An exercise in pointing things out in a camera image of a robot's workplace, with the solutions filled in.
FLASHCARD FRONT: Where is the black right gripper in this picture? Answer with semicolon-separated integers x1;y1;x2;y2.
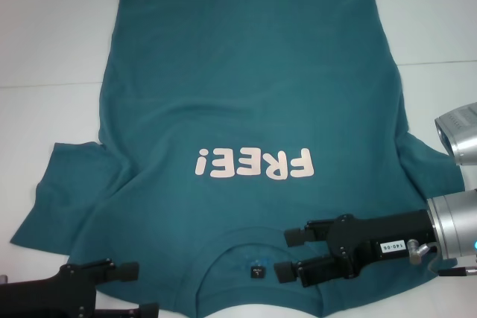
274;210;436;291

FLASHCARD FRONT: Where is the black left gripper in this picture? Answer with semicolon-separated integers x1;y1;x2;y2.
0;258;161;318

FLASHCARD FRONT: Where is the teal t-shirt with FREE print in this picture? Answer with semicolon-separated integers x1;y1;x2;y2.
10;0;467;318

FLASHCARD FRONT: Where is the right gripper cable with plug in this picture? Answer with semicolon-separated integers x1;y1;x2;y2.
408;238;477;278

